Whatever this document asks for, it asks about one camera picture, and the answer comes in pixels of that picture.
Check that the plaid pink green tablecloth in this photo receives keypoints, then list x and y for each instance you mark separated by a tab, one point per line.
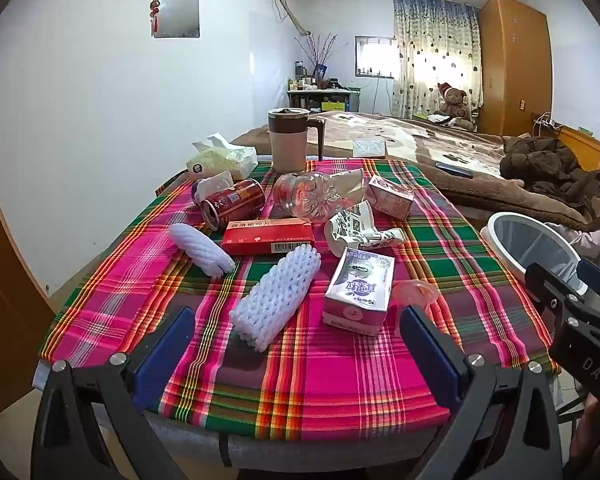
330	385

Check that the pink white milk carton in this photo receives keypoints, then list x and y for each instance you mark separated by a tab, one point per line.
357	290

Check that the brown wooden door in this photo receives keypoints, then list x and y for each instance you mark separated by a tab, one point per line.
5	310

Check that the power strip with plugs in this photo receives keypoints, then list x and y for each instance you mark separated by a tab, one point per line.
542	121

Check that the beige mug with brown lid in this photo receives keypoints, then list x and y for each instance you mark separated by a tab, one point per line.
287	145

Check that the white wrapper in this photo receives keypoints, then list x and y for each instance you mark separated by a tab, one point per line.
350	230

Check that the bed with brown blanket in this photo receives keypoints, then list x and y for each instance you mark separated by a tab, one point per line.
430	160

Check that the white flat packet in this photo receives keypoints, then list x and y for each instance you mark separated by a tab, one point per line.
369	147

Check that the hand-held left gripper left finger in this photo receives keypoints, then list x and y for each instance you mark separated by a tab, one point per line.
162	355

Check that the brown teddy bear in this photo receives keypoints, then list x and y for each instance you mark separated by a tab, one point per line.
455	105

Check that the translucent pink plastic cup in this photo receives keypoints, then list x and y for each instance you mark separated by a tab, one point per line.
415	292

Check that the clear crushed plastic bottle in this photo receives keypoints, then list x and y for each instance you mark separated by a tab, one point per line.
305	197

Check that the square wall mirror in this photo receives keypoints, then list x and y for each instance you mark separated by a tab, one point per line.
177	12

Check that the dark brown jacket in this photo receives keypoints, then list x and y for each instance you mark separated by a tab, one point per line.
540	165

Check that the patterned window curtain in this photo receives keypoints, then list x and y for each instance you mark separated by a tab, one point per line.
430	50

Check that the soft tissue pack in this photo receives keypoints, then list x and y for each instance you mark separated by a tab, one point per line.
220	162

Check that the white foam net sleeve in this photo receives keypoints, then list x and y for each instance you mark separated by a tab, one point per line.
200	247
275	295

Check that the wooden wardrobe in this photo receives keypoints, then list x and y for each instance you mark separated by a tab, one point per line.
515	65

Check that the vase with dry branches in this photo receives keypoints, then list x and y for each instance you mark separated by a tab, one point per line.
320	57

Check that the red drink can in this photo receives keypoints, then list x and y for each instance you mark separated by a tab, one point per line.
235	200

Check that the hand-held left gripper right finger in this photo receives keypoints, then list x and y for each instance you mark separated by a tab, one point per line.
430	355

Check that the white round trash bin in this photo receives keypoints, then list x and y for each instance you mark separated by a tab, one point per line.
530	245

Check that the small pink box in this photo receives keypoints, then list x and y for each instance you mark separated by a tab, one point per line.
390	200

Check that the red hanging knot ornament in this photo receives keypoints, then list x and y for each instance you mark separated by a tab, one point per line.
154	10

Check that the red medicine box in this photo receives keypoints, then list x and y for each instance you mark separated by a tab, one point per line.
260	237

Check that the small bottle with blue cap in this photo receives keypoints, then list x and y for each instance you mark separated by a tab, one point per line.
197	195

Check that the wrapped air conditioner pipe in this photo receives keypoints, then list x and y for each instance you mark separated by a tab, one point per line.
292	15

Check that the small window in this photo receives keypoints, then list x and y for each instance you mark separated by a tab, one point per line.
375	57

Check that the cluttered shelf desk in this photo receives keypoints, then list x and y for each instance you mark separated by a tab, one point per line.
325	97

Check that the wooden bed headboard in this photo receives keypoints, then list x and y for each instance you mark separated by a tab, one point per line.
585	142

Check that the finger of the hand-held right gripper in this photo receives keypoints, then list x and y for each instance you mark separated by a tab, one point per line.
597	280
545	282

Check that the lavender bed sheet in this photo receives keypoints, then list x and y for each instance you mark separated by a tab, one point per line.
587	240

